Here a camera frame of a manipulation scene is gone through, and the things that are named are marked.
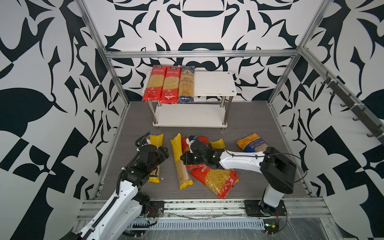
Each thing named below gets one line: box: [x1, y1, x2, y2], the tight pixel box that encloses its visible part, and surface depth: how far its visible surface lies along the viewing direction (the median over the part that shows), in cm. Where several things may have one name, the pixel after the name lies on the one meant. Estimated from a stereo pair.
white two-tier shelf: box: [148, 71, 237, 131], surface depth 100 cm
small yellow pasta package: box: [210, 138, 226, 149], surface depth 98 cm
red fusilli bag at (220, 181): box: [186, 163, 239, 199], surface depth 81 cm
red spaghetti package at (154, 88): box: [142, 65, 168, 101], surface depth 79 cm
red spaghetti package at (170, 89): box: [160, 65, 182, 104], surface depth 79 cm
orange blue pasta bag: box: [237, 132, 268, 153], surface depth 93 cm
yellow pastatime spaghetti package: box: [170, 133, 194, 191], surface depth 85 cm
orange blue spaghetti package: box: [178, 65, 195, 104], surface depth 79 cm
